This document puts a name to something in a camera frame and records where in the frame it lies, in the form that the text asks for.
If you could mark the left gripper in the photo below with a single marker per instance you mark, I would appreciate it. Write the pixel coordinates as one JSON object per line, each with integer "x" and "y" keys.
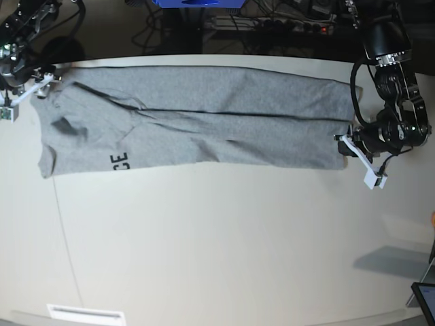
{"x": 371, "y": 141}

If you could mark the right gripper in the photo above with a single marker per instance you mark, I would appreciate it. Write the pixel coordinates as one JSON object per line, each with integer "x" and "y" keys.
{"x": 15, "y": 87}

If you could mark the grey T-shirt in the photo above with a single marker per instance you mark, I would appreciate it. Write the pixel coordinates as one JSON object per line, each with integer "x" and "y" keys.
{"x": 105, "y": 119}

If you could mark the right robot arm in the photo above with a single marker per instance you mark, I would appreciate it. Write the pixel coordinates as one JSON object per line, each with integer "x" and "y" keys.
{"x": 24, "y": 71}

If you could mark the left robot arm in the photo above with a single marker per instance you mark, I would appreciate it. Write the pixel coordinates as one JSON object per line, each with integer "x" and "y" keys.
{"x": 403, "y": 123}

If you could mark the black power strip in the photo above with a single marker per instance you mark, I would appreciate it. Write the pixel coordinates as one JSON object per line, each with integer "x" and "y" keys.
{"x": 236, "y": 23}

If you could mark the blue box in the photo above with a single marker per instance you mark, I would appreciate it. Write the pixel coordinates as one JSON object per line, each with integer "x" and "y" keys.
{"x": 166, "y": 4}

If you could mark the black tablet on stand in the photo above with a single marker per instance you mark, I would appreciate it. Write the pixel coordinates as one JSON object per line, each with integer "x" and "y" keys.
{"x": 424, "y": 293}

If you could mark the white label strip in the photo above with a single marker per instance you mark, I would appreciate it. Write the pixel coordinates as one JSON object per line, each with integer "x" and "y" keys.
{"x": 86, "y": 316}

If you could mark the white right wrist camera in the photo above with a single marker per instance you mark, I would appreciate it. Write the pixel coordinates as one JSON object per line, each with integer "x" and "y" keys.
{"x": 9, "y": 113}

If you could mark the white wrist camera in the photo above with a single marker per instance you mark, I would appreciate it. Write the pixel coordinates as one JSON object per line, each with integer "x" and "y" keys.
{"x": 373, "y": 180}
{"x": 9, "y": 113}

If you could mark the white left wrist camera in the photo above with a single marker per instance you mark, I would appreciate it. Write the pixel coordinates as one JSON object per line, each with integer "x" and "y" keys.
{"x": 373, "y": 180}

